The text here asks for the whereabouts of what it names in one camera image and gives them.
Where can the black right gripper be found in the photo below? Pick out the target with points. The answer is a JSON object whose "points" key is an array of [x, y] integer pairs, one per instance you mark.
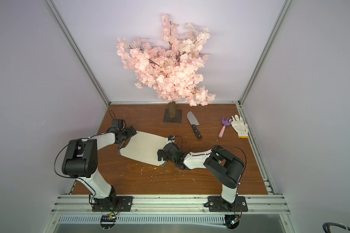
{"points": [[163, 154]]}

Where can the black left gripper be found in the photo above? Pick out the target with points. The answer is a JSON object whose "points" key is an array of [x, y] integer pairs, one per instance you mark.
{"points": [[131, 134]]}

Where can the white grey cutting board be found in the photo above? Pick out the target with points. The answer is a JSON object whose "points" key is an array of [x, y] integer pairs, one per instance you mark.
{"points": [[143, 147]]}

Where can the black handled kitchen knife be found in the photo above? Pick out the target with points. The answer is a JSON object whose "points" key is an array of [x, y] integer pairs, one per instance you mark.
{"points": [[194, 123]]}

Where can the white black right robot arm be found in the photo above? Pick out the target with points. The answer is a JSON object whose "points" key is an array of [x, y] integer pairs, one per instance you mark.
{"points": [[222, 164]]}

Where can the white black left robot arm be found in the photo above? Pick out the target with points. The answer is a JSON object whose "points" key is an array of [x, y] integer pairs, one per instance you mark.
{"points": [[81, 163]]}

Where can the left circuit board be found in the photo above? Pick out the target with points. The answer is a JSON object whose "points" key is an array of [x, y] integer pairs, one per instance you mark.
{"points": [[108, 221]]}

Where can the circuit board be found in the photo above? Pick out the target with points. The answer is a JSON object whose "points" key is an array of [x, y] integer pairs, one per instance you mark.
{"points": [[108, 221], [232, 221]]}

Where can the right circuit board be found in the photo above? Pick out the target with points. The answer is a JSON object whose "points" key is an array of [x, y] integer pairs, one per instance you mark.
{"points": [[232, 221]]}

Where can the purple pink garden fork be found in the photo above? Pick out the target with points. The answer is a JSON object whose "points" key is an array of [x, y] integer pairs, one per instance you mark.
{"points": [[226, 121]]}

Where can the pink cherry blossom tree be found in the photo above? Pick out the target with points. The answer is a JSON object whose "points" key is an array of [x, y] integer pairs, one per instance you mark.
{"points": [[172, 72]]}

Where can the white work glove yellow cuff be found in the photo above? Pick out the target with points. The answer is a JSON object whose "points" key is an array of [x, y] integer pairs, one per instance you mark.
{"points": [[240, 126]]}

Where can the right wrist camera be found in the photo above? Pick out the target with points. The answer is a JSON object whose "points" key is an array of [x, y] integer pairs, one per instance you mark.
{"points": [[171, 139]]}

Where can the dark metal tree base plate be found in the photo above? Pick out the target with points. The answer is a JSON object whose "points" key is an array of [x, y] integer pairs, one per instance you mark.
{"points": [[176, 119]]}

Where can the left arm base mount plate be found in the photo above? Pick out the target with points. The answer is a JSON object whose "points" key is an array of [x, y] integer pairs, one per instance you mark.
{"points": [[113, 204]]}

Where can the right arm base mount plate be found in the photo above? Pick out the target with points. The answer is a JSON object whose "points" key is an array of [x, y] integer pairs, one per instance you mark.
{"points": [[218, 204]]}

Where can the aluminium front rail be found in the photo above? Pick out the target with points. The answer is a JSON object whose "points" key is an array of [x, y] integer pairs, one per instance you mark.
{"points": [[200, 204]]}

